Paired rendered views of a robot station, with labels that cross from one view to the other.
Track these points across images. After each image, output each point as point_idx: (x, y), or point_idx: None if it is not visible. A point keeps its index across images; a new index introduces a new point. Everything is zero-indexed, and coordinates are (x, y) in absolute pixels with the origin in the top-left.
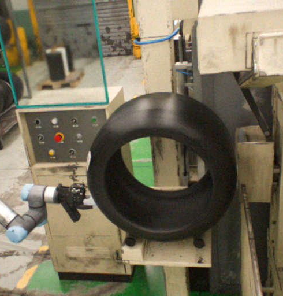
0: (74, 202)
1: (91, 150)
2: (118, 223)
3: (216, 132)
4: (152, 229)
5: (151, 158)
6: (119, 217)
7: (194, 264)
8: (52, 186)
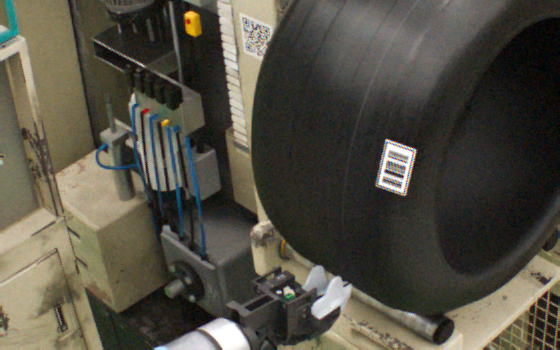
0: (297, 327)
1: (391, 133)
2: (448, 297)
3: None
4: (500, 262)
5: None
6: (454, 280)
7: (541, 291)
8: (215, 322)
